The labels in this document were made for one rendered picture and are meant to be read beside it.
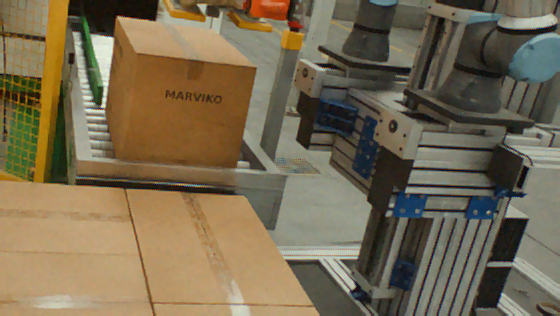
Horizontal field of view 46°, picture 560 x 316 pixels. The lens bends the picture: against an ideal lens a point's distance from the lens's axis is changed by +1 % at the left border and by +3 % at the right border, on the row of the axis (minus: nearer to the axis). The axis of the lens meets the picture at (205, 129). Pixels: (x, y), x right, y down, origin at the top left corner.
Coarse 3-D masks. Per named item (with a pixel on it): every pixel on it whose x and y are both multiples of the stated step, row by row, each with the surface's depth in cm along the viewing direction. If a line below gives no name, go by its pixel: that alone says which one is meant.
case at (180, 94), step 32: (128, 32) 224; (160, 32) 235; (192, 32) 247; (128, 64) 210; (160, 64) 200; (192, 64) 202; (224, 64) 205; (128, 96) 204; (160, 96) 203; (192, 96) 206; (224, 96) 208; (128, 128) 205; (160, 128) 207; (192, 128) 210; (224, 128) 212; (160, 160) 211; (192, 160) 214; (224, 160) 217
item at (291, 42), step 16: (288, 32) 258; (288, 48) 259; (288, 64) 262; (288, 80) 265; (272, 96) 269; (288, 96) 267; (272, 112) 268; (272, 128) 271; (272, 144) 273; (272, 160) 276
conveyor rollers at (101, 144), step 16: (80, 48) 366; (96, 48) 372; (112, 48) 383; (80, 64) 336; (80, 80) 303; (96, 112) 263; (96, 128) 246; (96, 144) 230; (112, 144) 231; (240, 160) 244
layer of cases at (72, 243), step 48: (0, 192) 182; (48, 192) 187; (96, 192) 192; (144, 192) 198; (0, 240) 158; (48, 240) 162; (96, 240) 166; (144, 240) 170; (192, 240) 175; (240, 240) 179; (0, 288) 140; (48, 288) 143; (96, 288) 146; (144, 288) 149; (192, 288) 152; (240, 288) 156; (288, 288) 160
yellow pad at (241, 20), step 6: (234, 12) 188; (240, 12) 187; (246, 12) 184; (234, 18) 181; (240, 18) 180; (246, 18) 178; (240, 24) 175; (246, 24) 176; (252, 24) 176; (258, 24) 176; (264, 24) 177; (252, 30) 177; (258, 30) 177; (264, 30) 177; (270, 30) 177
